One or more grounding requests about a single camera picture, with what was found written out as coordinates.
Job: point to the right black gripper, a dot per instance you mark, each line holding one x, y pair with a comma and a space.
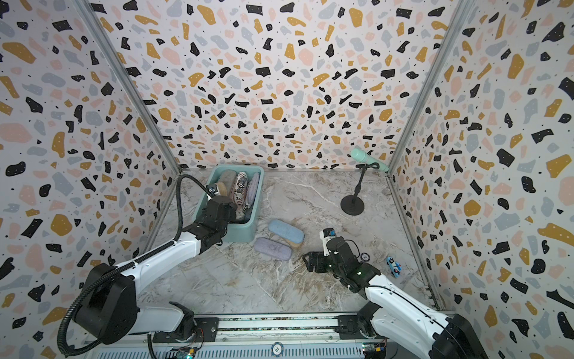
316, 255

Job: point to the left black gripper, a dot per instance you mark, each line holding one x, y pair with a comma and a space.
226, 210

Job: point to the teal plastic storage box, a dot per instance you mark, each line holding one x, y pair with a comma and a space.
244, 228

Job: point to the newspaper flag case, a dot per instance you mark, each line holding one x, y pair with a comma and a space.
240, 188

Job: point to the grey felt case front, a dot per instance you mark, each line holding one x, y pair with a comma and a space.
228, 177

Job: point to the purple felt case diagonal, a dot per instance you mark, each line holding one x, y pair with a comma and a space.
252, 191

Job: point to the purple felt case horizontal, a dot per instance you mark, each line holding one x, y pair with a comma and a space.
273, 249

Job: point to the light blue felt case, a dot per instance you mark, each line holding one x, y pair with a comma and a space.
286, 231

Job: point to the tan felt case front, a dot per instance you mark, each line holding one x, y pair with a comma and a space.
221, 189

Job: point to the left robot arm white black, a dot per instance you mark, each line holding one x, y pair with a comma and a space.
108, 308

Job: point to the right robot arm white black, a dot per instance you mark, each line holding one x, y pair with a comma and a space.
390, 312

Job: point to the small blue toy car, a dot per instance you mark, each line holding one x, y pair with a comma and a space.
394, 266

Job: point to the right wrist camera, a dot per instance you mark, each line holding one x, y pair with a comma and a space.
326, 235

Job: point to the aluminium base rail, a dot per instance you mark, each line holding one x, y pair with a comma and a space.
319, 335

